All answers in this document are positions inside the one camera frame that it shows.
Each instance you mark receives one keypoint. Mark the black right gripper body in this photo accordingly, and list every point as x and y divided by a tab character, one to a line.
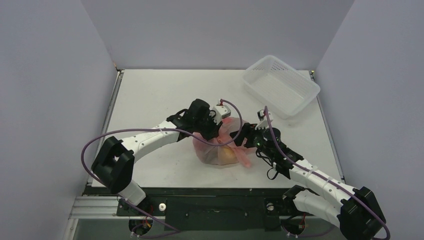
247	134

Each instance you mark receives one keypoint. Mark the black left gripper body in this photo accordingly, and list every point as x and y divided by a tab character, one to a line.
206	127

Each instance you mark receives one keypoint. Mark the pink plastic bag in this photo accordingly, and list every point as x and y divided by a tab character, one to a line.
208	154

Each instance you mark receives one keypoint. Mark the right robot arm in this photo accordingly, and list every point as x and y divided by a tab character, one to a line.
355	211

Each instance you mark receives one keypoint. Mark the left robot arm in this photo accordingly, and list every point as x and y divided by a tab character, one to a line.
114	164

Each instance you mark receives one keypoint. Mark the yellow fake lemon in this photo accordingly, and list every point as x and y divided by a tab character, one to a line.
227	156

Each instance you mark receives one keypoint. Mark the white plastic basket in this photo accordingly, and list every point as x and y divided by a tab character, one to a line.
279	86

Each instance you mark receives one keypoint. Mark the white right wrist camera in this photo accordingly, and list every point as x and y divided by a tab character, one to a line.
263	118

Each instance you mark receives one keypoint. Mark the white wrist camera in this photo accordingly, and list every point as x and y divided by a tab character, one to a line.
219	112
263	118

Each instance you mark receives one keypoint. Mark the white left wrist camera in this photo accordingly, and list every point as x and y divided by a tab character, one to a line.
219	112

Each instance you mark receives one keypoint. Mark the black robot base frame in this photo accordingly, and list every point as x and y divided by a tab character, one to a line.
225	209

